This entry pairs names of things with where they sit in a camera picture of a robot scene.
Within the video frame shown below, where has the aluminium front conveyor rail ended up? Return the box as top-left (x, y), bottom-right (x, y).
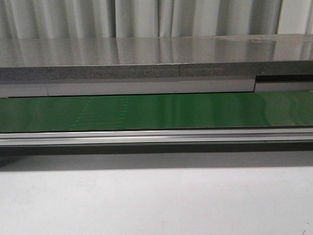
top-left (0, 127), bottom-right (313, 146)

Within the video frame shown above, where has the green conveyor belt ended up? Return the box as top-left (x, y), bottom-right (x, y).
top-left (0, 91), bottom-right (313, 133)

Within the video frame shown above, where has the white pleated curtain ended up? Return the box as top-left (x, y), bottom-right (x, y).
top-left (0, 0), bottom-right (313, 39)

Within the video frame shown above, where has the grey rear conveyor rail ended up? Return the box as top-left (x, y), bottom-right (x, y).
top-left (0, 74), bottom-right (313, 97)

